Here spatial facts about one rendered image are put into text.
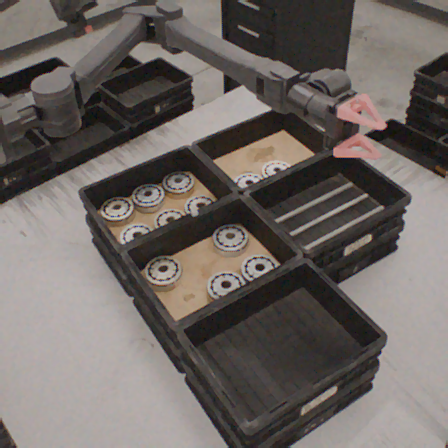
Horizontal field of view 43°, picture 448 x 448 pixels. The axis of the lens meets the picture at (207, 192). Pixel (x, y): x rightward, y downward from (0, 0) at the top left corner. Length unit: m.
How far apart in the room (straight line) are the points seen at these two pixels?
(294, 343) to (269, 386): 0.13
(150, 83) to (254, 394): 2.04
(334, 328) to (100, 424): 0.63
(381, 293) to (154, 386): 0.70
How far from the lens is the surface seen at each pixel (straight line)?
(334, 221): 1.76
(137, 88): 3.06
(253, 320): 1.51
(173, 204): 1.81
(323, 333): 1.50
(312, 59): 3.33
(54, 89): 1.12
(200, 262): 1.63
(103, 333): 1.68
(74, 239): 1.95
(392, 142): 3.06
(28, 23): 4.65
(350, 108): 1.01
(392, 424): 1.55
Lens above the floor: 2.06
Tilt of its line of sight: 42 degrees down
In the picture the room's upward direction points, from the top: 4 degrees counter-clockwise
